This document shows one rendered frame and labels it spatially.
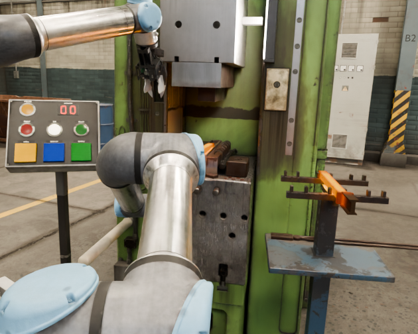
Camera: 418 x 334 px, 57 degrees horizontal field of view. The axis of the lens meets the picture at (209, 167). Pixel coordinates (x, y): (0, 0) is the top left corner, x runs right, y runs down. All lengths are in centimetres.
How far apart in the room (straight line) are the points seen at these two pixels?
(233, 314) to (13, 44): 132
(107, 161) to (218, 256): 90
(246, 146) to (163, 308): 160
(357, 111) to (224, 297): 533
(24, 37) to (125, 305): 65
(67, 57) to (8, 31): 885
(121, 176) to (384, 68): 672
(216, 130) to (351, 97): 482
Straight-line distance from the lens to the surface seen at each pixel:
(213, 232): 159
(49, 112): 165
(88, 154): 156
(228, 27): 154
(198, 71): 155
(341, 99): 670
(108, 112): 610
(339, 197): 120
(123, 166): 82
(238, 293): 170
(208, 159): 157
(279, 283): 189
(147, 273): 53
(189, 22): 157
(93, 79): 932
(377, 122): 735
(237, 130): 202
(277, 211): 174
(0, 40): 95
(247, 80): 200
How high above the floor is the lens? 130
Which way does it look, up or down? 13 degrees down
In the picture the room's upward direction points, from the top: 2 degrees clockwise
